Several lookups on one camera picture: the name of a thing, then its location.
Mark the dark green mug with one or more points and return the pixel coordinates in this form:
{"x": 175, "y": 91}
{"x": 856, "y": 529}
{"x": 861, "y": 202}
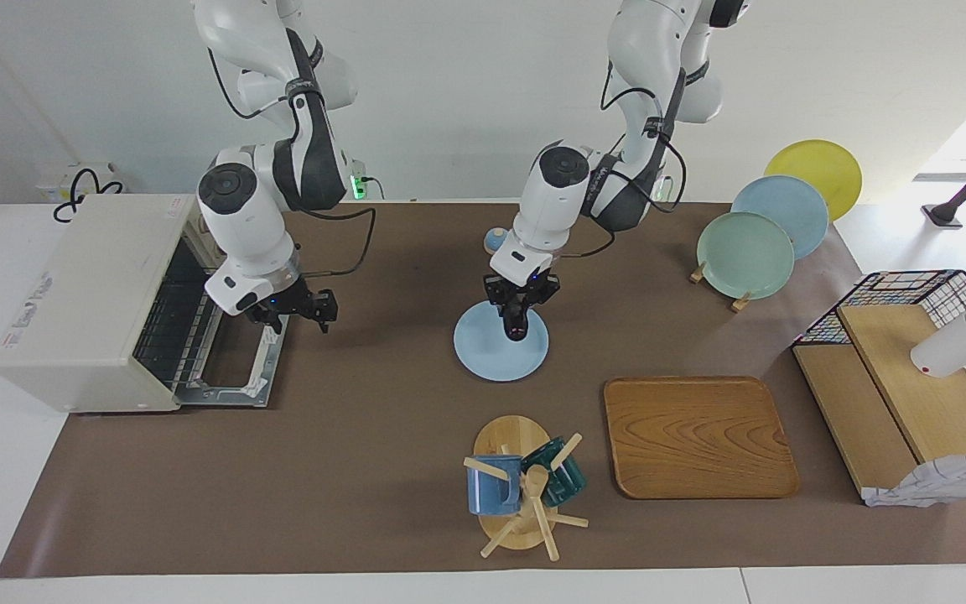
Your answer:
{"x": 563, "y": 482}

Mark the yellow plate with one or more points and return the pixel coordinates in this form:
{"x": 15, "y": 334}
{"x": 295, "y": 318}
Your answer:
{"x": 823, "y": 168}

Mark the bamboo mug tree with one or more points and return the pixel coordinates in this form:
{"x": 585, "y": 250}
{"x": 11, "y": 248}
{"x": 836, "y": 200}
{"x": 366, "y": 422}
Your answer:
{"x": 512, "y": 436}

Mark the white cup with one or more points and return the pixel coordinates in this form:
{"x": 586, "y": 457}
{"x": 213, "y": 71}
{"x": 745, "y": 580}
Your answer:
{"x": 957, "y": 348}

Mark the small blue bell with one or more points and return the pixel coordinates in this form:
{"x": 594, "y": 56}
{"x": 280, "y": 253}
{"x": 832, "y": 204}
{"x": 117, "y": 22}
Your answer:
{"x": 494, "y": 242}

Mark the light blue smooth plate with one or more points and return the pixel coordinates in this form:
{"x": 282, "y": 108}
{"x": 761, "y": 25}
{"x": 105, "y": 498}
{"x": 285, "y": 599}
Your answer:
{"x": 793, "y": 205}

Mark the white wall socket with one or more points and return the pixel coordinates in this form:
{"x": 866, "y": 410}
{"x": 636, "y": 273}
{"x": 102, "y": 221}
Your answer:
{"x": 51, "y": 180}

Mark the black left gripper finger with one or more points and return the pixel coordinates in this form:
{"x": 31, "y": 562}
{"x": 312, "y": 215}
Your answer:
{"x": 504, "y": 315}
{"x": 532, "y": 312}

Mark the light blue ridged plate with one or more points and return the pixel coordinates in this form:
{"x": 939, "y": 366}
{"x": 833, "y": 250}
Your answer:
{"x": 487, "y": 352}

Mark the beige toaster oven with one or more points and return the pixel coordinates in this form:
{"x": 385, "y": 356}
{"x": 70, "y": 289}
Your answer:
{"x": 89, "y": 302}

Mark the brown table mat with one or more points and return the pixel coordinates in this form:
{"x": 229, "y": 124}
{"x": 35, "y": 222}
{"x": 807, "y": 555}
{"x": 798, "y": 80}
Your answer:
{"x": 382, "y": 436}

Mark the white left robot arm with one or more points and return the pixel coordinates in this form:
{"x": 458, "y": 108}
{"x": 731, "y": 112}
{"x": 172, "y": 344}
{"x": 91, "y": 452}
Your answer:
{"x": 550, "y": 210}

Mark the wooden plate rack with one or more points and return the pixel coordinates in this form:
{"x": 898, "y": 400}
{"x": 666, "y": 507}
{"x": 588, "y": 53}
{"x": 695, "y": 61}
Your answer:
{"x": 739, "y": 302}

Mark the white marbled cloth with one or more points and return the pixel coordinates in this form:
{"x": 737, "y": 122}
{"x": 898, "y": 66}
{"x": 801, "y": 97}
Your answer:
{"x": 944, "y": 482}

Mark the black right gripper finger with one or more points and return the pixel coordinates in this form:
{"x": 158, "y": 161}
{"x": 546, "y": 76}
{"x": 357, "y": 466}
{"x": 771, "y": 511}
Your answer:
{"x": 329, "y": 310}
{"x": 267, "y": 322}

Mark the metal oven rack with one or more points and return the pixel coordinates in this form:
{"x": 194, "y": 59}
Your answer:
{"x": 177, "y": 323}

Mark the wooden serving tray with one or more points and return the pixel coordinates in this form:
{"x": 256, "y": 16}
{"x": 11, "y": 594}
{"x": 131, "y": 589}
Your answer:
{"x": 697, "y": 436}

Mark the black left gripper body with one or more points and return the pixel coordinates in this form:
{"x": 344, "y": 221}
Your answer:
{"x": 521, "y": 295}

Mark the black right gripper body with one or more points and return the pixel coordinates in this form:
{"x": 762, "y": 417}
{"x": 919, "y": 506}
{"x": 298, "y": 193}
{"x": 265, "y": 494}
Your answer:
{"x": 286, "y": 300}

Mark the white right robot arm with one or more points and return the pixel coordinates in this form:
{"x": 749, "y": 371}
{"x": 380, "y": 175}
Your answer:
{"x": 248, "y": 218}

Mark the pale green plate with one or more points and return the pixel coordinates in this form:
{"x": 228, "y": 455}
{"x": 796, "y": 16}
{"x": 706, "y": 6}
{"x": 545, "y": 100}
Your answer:
{"x": 743, "y": 256}

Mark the blue mug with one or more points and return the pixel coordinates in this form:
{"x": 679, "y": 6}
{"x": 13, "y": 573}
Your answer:
{"x": 491, "y": 495}

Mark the glass oven door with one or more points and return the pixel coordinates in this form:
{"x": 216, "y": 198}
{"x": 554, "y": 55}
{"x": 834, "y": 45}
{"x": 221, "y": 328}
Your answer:
{"x": 231, "y": 377}

